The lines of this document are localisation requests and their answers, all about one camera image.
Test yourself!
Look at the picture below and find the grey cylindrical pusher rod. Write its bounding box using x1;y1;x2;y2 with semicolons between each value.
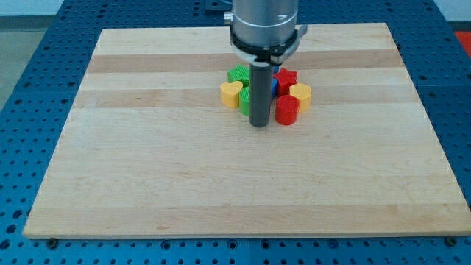
249;65;273;127

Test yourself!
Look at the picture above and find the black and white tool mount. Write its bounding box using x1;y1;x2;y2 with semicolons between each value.
230;29;299;67

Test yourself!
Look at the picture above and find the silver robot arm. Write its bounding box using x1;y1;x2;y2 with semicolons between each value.
224;0;308;127

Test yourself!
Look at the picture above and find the green star block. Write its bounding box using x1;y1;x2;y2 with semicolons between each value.
227;64;249;87

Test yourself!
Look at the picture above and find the red star block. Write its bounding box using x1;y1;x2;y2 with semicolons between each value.
273;68;298;96

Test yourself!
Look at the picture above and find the green circle block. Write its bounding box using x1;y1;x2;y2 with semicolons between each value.
239;86;250;116

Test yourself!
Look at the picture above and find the blue block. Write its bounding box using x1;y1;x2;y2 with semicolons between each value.
272;66;280;99

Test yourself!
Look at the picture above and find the yellow heart block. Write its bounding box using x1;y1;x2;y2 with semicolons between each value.
219;81;243;108

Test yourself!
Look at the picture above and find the red cylinder block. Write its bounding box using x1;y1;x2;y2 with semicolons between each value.
275;95;300;125

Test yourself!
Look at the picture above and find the yellow hexagon block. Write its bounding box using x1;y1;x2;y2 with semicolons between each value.
289;83;312;113

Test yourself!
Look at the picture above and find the wooden board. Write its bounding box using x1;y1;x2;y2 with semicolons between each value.
24;23;470;239

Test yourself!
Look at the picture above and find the blue perforated table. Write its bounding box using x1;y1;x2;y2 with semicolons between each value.
1;0;470;264

